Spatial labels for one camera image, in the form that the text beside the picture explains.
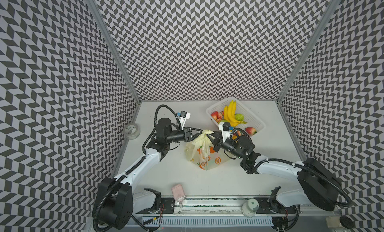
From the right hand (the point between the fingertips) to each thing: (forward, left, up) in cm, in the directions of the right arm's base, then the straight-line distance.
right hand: (204, 137), depth 73 cm
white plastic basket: (+19, -34, -19) cm, 43 cm away
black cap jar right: (-34, -57, -12) cm, 67 cm away
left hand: (+1, +1, +2) cm, 2 cm away
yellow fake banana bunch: (+26, -18, -15) cm, 35 cm away
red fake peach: (+26, -9, -17) cm, 32 cm away
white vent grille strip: (-32, -1, -22) cm, 39 cm away
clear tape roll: (+17, +48, -19) cm, 55 cm away
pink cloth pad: (-21, +14, -16) cm, 29 cm away
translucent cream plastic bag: (-6, +2, -4) cm, 8 cm away
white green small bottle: (-29, -19, -13) cm, 36 cm away
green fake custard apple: (+25, -25, -17) cm, 39 cm away
